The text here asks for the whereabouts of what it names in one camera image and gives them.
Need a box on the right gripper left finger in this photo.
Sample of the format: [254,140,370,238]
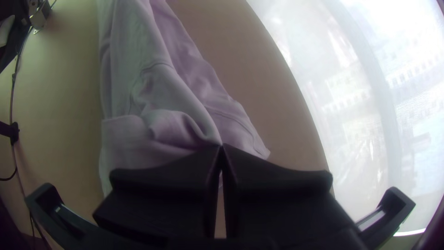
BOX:
[92,144,223,244]

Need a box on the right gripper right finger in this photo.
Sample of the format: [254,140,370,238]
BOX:
[222,144,369,250]

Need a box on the grey t-shirt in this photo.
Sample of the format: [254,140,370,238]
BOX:
[97,0,271,199]

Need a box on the white sheer curtain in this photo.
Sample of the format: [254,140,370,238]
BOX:
[245,0,444,234]

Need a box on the black cable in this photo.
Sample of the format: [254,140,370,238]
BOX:
[0,29,37,250]

